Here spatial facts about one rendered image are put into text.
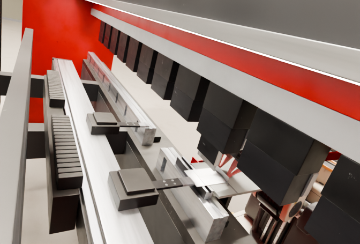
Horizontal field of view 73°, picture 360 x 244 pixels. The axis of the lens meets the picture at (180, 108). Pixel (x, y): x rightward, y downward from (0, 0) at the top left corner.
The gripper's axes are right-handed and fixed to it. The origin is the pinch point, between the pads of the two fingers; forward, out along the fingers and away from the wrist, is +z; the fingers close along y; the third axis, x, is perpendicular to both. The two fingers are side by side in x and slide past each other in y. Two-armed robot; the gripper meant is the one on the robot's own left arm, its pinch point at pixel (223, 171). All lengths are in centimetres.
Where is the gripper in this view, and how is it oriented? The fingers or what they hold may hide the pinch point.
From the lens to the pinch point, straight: 91.7
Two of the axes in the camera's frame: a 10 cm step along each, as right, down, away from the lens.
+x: 6.5, 4.7, 6.0
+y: 4.5, 4.1, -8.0
